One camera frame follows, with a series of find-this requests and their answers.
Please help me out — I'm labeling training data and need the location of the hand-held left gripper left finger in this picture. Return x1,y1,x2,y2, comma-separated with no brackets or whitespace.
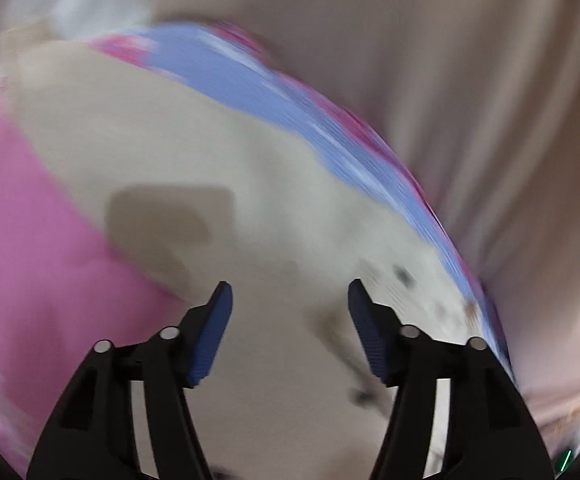
26,281,234,480

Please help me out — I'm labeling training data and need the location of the beige curtain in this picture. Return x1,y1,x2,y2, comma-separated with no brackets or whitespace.
134,0,580,461

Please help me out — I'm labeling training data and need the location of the pink floral bed sheet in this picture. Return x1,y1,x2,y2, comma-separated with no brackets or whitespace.
0,20,526,480

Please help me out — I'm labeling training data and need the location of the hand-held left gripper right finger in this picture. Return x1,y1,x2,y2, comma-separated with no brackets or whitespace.
347,279,556,480

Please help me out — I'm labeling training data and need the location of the cream knitted sweater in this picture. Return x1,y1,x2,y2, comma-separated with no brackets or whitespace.
0,17,501,480

